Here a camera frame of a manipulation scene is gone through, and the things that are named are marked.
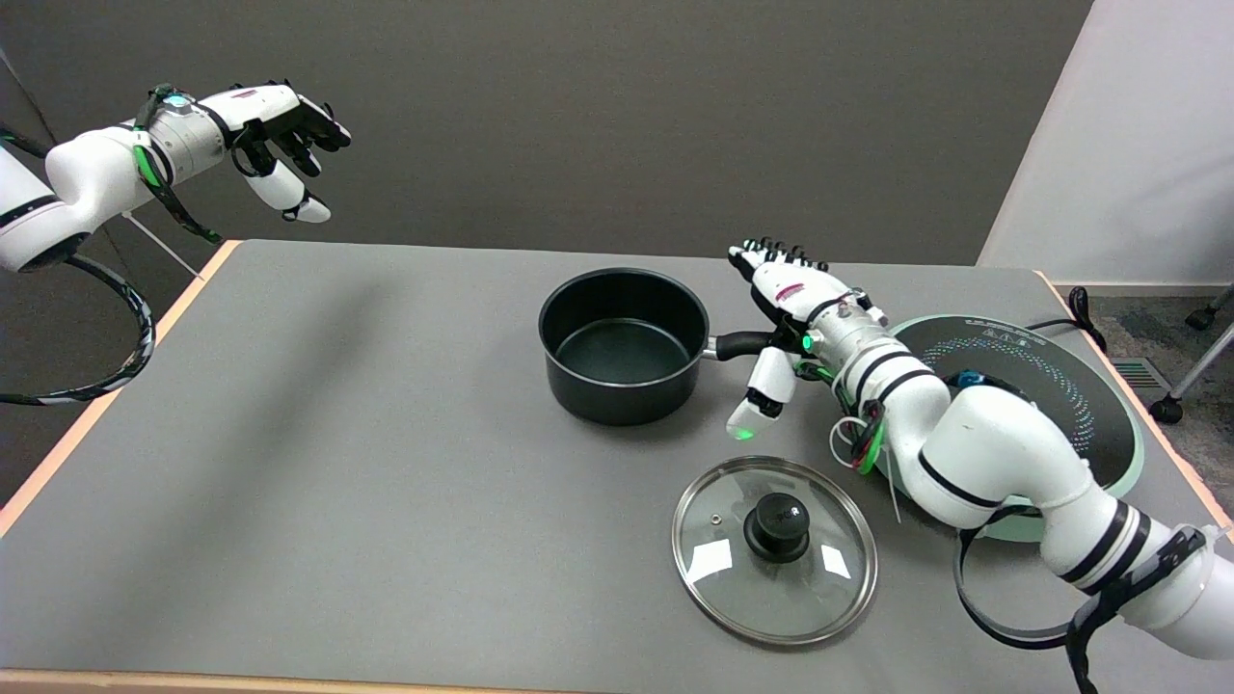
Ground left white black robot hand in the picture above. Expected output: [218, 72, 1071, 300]
[198, 81, 352, 225]

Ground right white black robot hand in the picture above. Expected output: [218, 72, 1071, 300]
[726, 237, 889, 442]

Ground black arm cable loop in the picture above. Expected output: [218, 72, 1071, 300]
[952, 501, 1208, 694]

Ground green black wrist cable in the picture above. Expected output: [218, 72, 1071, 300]
[133, 84, 224, 245]

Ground black cooker power cord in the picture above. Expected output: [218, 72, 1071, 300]
[1027, 286, 1110, 354]

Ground glass lid with black knob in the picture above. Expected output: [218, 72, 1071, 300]
[672, 456, 879, 647]

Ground metal stand legs with casters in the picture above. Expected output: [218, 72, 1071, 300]
[1149, 287, 1234, 425]

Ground black braided cable loop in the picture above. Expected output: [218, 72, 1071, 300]
[0, 253, 156, 407]

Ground green round induction cooker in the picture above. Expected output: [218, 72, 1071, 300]
[882, 314, 1145, 543]

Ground black saucepan with handle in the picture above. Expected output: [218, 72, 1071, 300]
[538, 268, 784, 426]

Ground metal floor vent grille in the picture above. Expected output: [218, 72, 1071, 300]
[1109, 357, 1173, 392]

